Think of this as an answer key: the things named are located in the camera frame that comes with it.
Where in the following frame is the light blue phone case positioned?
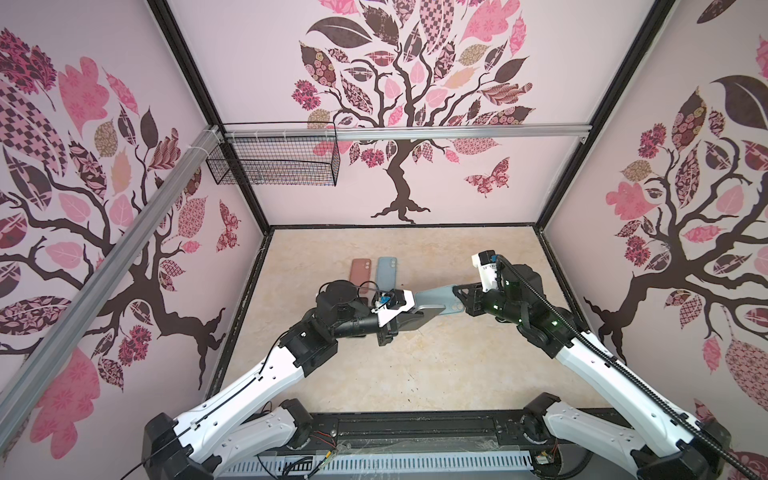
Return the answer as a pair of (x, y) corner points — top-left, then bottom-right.
(414, 285), (465, 315)
(375, 257), (398, 291)

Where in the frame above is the left camera thin black cable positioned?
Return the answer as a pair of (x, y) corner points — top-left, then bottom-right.
(316, 279), (385, 307)

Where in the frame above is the black corrugated cable conduit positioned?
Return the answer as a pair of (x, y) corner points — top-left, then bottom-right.
(494, 254), (751, 480)

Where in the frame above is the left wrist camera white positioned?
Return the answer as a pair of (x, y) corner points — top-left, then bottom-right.
(372, 289), (415, 314)

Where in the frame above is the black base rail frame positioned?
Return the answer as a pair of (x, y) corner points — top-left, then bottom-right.
(161, 407), (682, 480)

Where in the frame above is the black smartphone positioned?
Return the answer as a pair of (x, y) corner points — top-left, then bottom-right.
(393, 306), (442, 332)

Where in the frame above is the aluminium rail back wall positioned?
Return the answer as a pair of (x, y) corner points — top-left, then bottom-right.
(225, 123), (592, 141)

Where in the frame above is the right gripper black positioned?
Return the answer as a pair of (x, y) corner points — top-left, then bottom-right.
(451, 279), (524, 327)

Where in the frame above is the pink silicone phone case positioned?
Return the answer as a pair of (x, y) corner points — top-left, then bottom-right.
(349, 258), (372, 296)

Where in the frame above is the white slotted cable duct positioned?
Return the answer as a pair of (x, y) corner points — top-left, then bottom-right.
(221, 451), (533, 479)

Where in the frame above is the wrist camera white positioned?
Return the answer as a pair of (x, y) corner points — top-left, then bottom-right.
(471, 250), (498, 293)
(372, 289), (415, 314)

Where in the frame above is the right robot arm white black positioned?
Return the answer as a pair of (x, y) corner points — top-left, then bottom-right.
(454, 251), (730, 479)

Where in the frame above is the aluminium rail wall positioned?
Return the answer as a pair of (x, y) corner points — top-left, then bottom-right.
(225, 123), (592, 141)
(1, 125), (221, 448)

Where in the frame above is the black wire basket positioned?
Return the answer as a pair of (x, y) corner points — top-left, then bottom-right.
(206, 120), (341, 187)

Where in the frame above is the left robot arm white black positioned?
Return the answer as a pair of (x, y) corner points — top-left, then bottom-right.
(140, 280), (415, 479)

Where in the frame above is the aluminium rail left wall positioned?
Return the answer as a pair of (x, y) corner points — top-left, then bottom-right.
(1, 125), (221, 448)

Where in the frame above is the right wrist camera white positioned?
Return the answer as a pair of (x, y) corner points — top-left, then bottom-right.
(471, 250), (498, 293)

